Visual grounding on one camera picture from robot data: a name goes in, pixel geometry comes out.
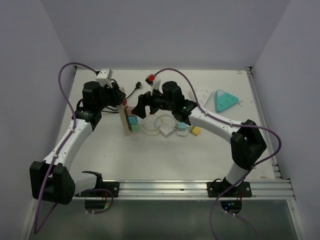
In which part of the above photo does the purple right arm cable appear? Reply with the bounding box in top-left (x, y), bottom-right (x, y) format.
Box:
top-left (153, 67), bottom-right (283, 240)

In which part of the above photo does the teal power strip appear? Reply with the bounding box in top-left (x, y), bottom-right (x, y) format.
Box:
top-left (214, 89), bottom-right (239, 113)

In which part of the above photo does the aluminium front rail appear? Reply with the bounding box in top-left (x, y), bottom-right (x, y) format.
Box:
top-left (32, 177), bottom-right (296, 200)

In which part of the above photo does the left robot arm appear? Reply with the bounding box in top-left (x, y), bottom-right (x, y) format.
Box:
top-left (29, 79), bottom-right (126, 205)

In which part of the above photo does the teal cube charger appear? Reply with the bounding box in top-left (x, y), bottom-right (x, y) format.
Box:
top-left (127, 116), bottom-right (139, 125)

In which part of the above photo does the light blue usb charger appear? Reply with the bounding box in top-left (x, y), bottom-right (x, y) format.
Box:
top-left (176, 122), bottom-right (188, 132)

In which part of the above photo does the pink cube charger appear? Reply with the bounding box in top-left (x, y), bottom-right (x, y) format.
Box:
top-left (124, 106), bottom-right (135, 117)

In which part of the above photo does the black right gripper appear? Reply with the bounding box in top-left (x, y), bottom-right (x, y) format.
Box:
top-left (132, 84), bottom-right (175, 119)

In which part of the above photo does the black power cable with plug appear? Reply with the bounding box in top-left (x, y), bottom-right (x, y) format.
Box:
top-left (101, 78), bottom-right (145, 113)

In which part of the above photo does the light blue usb cable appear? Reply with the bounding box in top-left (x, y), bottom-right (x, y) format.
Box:
top-left (153, 114), bottom-right (190, 137)

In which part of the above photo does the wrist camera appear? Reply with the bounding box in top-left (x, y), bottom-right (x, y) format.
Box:
top-left (95, 68), bottom-right (113, 88)
top-left (145, 74), bottom-right (161, 96)

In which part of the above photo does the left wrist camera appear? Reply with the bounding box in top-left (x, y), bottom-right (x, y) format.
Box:
top-left (95, 68), bottom-right (113, 88)

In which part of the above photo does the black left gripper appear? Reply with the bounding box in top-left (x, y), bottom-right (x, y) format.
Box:
top-left (96, 81), bottom-right (126, 110)

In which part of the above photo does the beige power strip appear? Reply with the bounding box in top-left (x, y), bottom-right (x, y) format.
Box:
top-left (118, 97), bottom-right (132, 136)

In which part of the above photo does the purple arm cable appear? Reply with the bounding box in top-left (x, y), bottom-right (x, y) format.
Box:
top-left (153, 67), bottom-right (283, 240)
top-left (33, 62), bottom-right (115, 235)

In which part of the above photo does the white triangular power strip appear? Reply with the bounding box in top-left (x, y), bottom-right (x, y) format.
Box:
top-left (195, 88), bottom-right (213, 108)

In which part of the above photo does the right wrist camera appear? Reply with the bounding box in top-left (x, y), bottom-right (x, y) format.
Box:
top-left (145, 74), bottom-right (161, 96)

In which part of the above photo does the green cube charger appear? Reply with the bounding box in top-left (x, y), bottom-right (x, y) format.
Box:
top-left (129, 123), bottom-right (140, 133)

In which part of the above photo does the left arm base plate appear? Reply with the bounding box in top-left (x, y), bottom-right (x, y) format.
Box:
top-left (101, 181), bottom-right (120, 198)

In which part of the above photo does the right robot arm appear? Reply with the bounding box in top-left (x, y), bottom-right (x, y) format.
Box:
top-left (132, 78), bottom-right (267, 197)

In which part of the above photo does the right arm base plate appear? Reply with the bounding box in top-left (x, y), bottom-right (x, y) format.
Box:
top-left (206, 178), bottom-right (253, 198)

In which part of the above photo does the white charger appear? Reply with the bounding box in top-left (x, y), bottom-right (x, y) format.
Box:
top-left (158, 124), bottom-right (175, 138)

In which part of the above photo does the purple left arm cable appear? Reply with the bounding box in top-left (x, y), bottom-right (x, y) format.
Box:
top-left (33, 62), bottom-right (115, 235)

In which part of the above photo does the yellow cube charger front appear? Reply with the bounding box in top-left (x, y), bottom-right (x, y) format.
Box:
top-left (190, 126), bottom-right (201, 136)

